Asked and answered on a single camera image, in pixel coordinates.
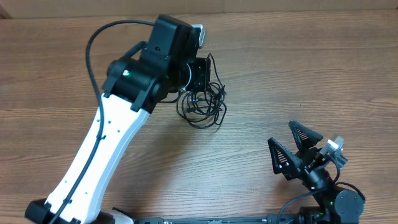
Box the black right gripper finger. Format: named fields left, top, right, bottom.
left=288, top=120, right=323, bottom=151
left=267, top=138, right=302, bottom=174

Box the black usb cable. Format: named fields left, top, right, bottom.
left=160, top=52, right=228, bottom=129

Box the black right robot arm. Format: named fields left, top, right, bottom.
left=267, top=120, right=366, bottom=223

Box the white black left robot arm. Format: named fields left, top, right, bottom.
left=24, top=14, right=209, bottom=224

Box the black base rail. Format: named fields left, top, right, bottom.
left=134, top=213, right=308, bottom=224

